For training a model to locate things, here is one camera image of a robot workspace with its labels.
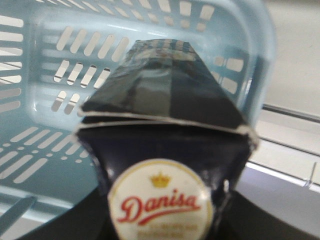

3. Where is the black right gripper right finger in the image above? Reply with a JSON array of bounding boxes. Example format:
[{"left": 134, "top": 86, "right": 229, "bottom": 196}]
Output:
[{"left": 207, "top": 191, "right": 319, "bottom": 240}]

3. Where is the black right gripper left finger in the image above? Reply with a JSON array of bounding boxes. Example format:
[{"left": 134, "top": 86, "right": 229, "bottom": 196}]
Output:
[{"left": 37, "top": 184, "right": 118, "bottom": 240}]

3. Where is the dark blue Danisa cookie box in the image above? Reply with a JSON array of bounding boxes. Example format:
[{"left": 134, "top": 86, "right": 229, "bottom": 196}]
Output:
[{"left": 75, "top": 39, "right": 259, "bottom": 240}]

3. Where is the light blue plastic basket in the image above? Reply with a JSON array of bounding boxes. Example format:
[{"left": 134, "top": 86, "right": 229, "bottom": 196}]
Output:
[{"left": 0, "top": 0, "right": 278, "bottom": 226}]

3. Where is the white store shelving unit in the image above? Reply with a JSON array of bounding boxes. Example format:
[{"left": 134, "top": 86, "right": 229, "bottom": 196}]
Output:
[{"left": 253, "top": 0, "right": 320, "bottom": 193}]

